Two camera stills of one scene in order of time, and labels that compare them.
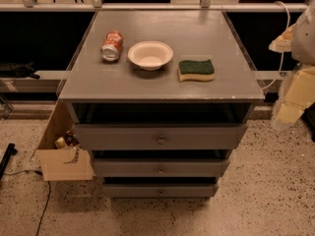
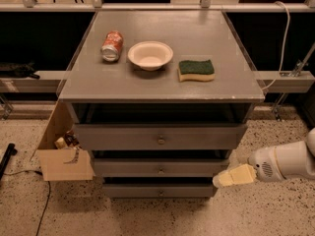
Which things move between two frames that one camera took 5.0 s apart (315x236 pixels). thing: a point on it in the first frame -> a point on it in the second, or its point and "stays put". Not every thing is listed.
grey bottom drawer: x=160 y=190 stays put
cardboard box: x=60 y=157 stays put
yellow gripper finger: x=299 y=96 -> x=263 y=164
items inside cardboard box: x=69 y=141 stays put
